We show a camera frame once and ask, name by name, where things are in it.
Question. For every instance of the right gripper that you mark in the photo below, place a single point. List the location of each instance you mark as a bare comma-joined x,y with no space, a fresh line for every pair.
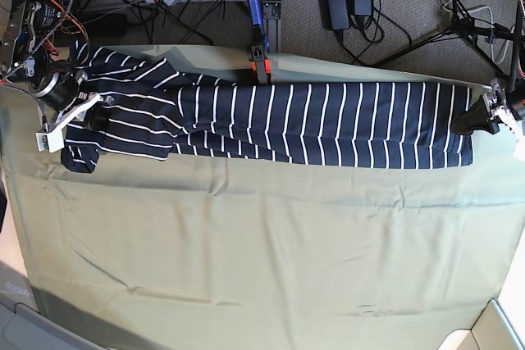
62,91

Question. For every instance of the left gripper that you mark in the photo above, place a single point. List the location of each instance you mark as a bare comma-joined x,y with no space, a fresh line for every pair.
494,107

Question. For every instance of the navy white striped T-shirt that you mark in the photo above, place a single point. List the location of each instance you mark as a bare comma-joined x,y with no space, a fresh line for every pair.
158,110

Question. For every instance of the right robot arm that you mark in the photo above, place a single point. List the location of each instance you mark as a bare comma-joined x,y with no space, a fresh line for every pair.
46,55

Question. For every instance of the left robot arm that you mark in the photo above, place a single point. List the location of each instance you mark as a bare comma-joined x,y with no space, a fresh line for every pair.
504,103

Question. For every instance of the light green table cloth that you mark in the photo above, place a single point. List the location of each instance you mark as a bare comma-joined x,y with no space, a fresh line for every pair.
216,253

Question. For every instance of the blue orange centre clamp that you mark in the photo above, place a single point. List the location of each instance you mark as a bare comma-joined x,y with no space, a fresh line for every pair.
259,44

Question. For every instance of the grey plastic bin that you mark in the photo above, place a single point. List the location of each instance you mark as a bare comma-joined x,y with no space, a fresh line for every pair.
22,327

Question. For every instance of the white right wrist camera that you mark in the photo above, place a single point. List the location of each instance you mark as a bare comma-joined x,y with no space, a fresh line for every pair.
50,141

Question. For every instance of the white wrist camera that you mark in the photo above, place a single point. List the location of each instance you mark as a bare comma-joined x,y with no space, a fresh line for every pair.
519,150
50,141

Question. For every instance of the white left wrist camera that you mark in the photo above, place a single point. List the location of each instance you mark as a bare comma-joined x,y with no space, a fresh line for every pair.
519,150

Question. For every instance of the black camera tripod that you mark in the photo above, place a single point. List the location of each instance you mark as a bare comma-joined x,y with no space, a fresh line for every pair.
463,26

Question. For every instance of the aluminium frame post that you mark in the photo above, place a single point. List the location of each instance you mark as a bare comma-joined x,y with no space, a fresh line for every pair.
271,17

